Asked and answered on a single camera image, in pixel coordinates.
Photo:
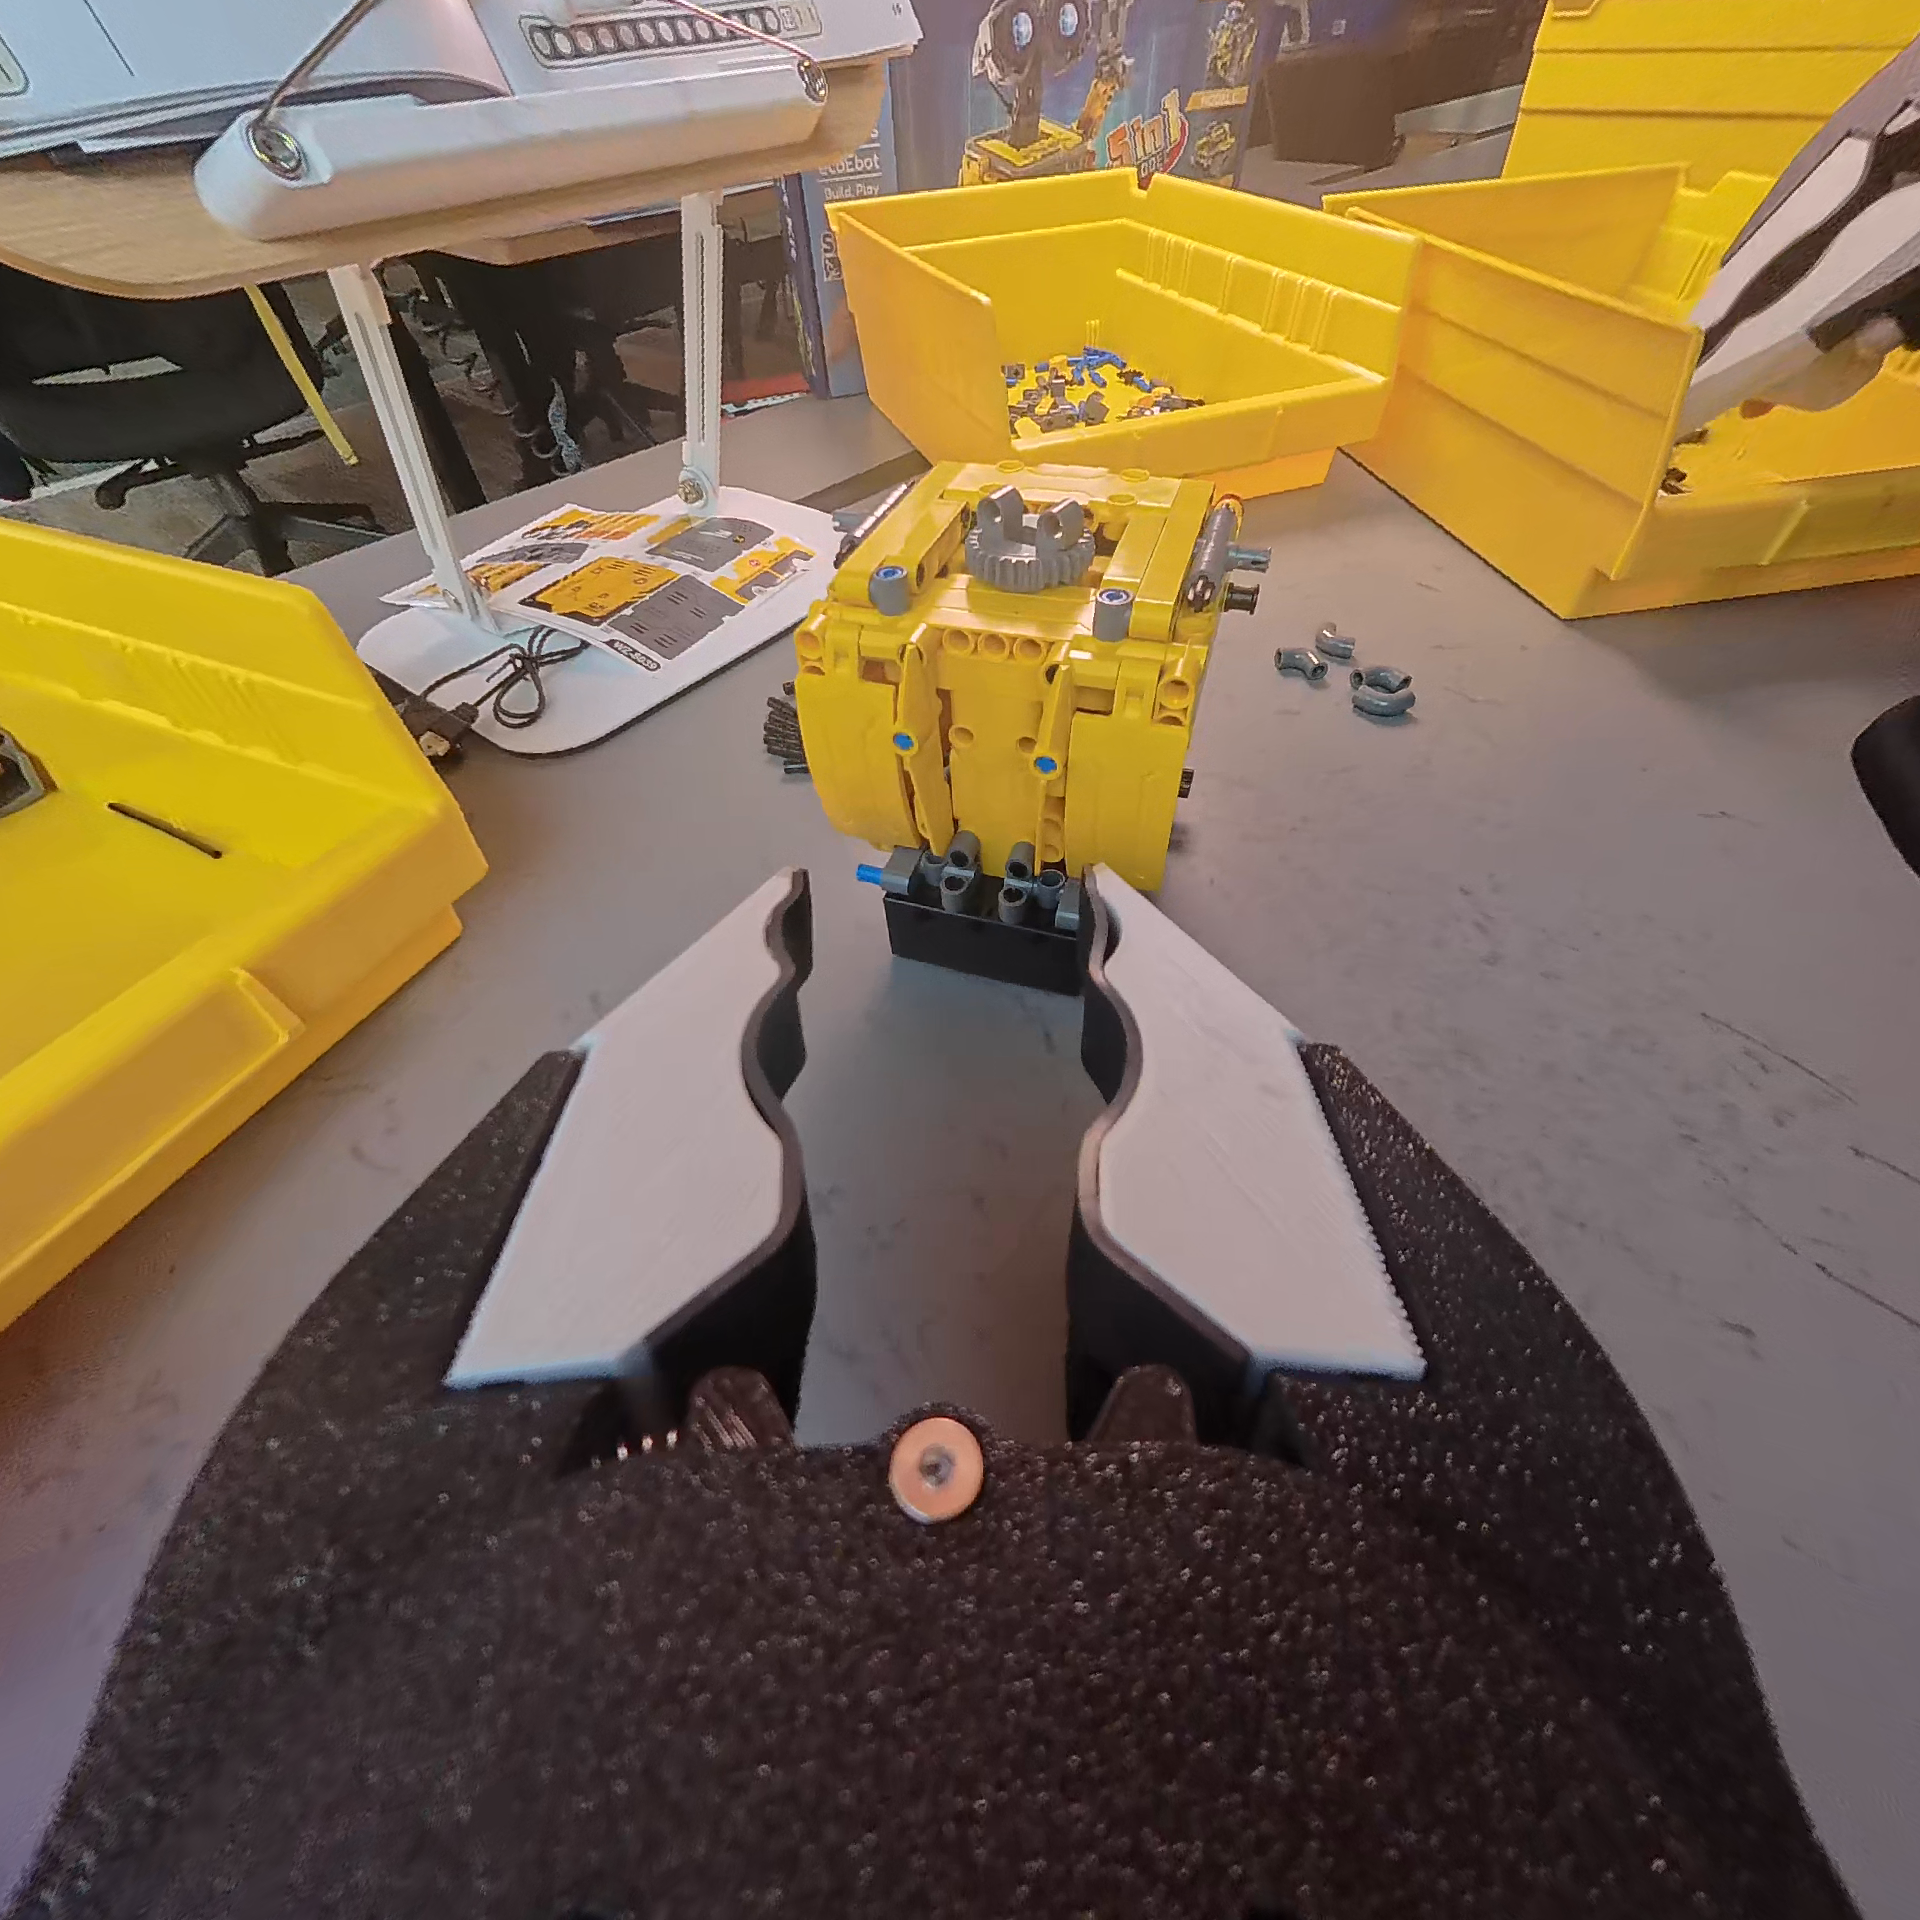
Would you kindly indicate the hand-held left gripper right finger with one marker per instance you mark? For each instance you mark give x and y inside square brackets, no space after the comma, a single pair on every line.
[1246,1199]

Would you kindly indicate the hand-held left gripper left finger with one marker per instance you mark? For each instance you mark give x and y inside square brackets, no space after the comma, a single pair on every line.
[645,1199]

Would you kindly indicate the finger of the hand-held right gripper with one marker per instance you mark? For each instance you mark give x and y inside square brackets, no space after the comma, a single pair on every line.
[1771,345]
[1823,210]

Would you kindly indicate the yellow plastic bin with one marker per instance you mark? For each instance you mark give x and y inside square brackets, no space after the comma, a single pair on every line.
[226,960]
[1500,419]
[1651,90]
[931,315]

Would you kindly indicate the yellow lego model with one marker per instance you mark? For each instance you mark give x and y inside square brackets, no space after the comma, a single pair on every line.
[991,704]

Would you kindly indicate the pile of small lego pieces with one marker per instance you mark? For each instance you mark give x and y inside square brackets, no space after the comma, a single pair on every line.
[1095,393]

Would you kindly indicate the thin black lego axle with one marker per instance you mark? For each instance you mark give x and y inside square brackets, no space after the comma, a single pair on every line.
[166,830]

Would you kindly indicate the blue and grey lego assembly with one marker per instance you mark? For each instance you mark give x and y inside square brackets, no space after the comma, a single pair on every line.
[19,780]

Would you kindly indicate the lego instruction booklet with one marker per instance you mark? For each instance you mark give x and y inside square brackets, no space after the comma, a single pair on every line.
[300,60]

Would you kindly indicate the pile of black red pins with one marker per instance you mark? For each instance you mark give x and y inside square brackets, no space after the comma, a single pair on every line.
[785,734]

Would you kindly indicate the yellow and grey sticker sheet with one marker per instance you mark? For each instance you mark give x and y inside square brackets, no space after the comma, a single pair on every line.
[616,577]

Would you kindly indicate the blue robot kit box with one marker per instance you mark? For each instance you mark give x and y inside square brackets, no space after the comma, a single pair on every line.
[1051,90]

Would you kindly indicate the black office chair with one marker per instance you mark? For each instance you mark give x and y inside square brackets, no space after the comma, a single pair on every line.
[135,375]

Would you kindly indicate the white and wood book stand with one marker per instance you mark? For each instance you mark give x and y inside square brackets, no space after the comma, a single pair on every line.
[526,166]

